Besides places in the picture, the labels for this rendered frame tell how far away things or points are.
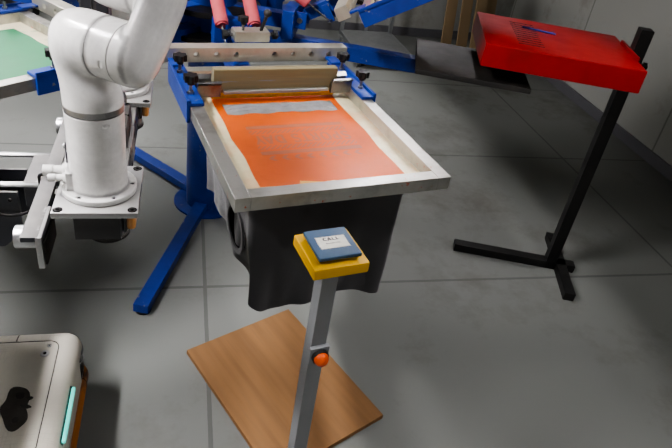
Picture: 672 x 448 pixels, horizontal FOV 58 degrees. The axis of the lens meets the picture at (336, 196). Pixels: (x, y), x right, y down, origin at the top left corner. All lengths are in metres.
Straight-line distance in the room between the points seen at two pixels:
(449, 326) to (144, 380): 1.24
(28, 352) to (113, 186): 1.05
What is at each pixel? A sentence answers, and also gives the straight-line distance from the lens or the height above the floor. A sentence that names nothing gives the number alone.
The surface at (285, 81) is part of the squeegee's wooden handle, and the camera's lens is 1.96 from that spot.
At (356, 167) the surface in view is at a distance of 1.65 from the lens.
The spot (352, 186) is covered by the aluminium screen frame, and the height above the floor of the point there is 0.99.
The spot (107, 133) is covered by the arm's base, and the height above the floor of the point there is 1.27.
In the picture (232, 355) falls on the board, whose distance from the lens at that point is 2.35.
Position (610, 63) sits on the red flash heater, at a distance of 2.56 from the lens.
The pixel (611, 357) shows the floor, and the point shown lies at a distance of 2.88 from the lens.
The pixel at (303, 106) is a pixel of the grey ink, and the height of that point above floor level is 0.96.
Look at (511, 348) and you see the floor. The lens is 2.69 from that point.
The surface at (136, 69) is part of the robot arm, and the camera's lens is 0.95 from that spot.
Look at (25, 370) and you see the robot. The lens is 2.03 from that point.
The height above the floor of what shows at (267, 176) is 0.96.
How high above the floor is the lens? 1.76
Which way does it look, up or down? 32 degrees down
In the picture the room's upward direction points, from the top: 10 degrees clockwise
